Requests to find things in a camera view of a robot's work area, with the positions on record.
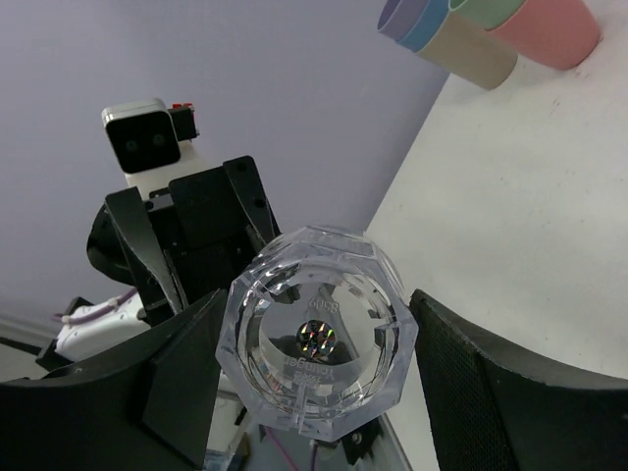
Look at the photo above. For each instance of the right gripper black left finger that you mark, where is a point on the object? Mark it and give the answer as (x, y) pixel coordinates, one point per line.
(144, 404)

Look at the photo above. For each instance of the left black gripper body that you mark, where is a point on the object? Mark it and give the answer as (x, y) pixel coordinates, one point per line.
(190, 238)

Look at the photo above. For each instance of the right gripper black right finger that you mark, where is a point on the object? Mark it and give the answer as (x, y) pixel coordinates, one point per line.
(496, 405)

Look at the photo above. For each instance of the clear drinking glass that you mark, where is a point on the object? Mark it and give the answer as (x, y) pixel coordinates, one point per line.
(316, 336)

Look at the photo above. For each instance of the lavender plastic cup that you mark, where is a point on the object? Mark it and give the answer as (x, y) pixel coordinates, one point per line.
(398, 17)

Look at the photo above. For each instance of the light blue plastic cup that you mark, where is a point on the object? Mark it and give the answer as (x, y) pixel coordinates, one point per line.
(426, 26)

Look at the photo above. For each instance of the beige plastic cup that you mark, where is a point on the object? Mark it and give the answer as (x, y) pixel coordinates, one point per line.
(467, 51)

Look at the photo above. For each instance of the pink plastic cup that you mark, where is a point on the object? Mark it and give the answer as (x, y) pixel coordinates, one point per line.
(559, 34)

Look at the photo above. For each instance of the green plastic cup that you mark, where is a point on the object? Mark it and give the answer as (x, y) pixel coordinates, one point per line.
(488, 14)

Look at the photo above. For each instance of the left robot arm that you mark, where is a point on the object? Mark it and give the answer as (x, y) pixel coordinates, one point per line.
(88, 329)

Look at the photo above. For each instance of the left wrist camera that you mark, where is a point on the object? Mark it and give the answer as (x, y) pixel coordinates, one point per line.
(153, 143)

